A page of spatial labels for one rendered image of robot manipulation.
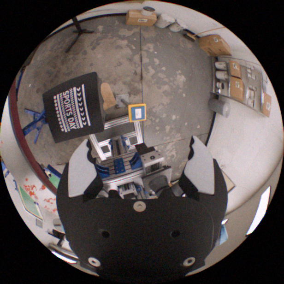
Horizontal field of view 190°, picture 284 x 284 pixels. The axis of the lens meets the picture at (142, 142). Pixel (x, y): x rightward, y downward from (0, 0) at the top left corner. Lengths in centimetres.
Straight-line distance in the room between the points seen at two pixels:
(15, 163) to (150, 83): 176
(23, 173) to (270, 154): 339
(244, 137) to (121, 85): 331
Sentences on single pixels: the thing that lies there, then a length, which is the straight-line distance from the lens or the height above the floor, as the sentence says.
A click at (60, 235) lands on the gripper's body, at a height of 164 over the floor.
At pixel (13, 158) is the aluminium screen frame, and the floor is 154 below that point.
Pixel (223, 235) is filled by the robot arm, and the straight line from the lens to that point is 51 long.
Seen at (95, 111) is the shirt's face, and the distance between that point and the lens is 66.
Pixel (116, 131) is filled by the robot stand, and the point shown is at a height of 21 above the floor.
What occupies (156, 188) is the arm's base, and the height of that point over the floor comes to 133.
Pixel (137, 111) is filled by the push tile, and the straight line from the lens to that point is 66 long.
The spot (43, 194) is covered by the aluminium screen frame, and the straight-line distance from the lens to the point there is 17.
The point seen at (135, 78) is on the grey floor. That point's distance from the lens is 166.
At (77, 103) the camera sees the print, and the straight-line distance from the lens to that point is 69.
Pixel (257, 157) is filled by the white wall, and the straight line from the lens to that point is 323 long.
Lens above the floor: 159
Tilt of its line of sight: 53 degrees down
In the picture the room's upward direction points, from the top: 149 degrees clockwise
